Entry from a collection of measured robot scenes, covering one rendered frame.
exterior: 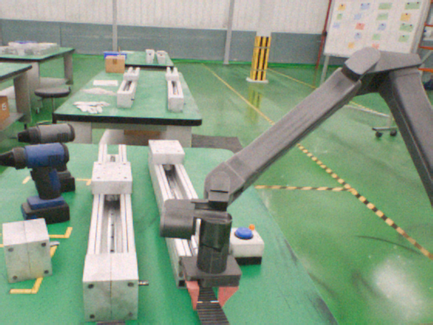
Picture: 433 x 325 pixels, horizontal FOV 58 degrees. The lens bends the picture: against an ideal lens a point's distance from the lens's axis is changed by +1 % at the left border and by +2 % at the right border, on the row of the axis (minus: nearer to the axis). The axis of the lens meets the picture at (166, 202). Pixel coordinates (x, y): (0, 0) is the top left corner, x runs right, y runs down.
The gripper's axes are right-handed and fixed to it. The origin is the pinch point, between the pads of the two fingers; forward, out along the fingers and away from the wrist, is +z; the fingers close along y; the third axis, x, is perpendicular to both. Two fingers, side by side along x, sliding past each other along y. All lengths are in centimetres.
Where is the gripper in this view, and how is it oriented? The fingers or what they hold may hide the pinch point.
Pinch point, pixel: (207, 303)
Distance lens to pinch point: 79.8
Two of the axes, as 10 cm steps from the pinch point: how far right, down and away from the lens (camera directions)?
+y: -9.9, 0.1, -1.2
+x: 1.2, 4.2, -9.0
